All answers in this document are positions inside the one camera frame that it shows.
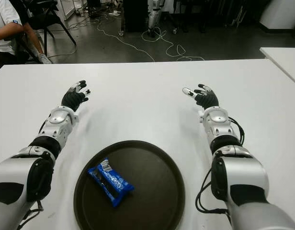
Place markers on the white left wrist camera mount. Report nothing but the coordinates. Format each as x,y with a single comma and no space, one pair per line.
75,118

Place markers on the white power strip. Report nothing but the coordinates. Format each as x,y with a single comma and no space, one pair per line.
114,13

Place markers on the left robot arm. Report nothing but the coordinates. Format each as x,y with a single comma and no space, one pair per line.
15,172

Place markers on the black chair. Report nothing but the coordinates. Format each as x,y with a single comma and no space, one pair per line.
54,16

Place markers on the person with bare legs, sneakers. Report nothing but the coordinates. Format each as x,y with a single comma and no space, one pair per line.
33,40

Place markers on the silver humanoid robot leg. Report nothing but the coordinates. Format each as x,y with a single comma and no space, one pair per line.
153,16

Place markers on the white storage cabinet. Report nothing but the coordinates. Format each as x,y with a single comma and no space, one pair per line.
67,7

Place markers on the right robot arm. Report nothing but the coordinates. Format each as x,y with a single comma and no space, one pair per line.
236,167

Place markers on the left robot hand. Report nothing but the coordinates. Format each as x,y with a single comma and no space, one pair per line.
72,99

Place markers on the grey folded stand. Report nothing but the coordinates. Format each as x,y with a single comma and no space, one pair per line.
237,16

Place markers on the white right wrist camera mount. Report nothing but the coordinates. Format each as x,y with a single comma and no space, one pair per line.
200,115

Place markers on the blue Oreo cookie package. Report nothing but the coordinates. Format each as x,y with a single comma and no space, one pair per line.
110,179

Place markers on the white side table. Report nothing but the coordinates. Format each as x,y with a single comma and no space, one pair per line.
284,60

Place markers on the black cabinet on casters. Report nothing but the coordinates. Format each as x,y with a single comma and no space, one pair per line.
135,14

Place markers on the seated person in white shirt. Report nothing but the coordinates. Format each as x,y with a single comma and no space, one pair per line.
3,26

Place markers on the white curved pillar base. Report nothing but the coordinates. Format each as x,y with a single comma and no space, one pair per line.
279,14

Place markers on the dark round tray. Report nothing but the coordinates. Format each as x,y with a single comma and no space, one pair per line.
150,191

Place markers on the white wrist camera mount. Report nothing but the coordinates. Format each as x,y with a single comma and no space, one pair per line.
200,115
75,118

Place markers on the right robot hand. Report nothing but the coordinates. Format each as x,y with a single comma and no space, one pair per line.
207,98

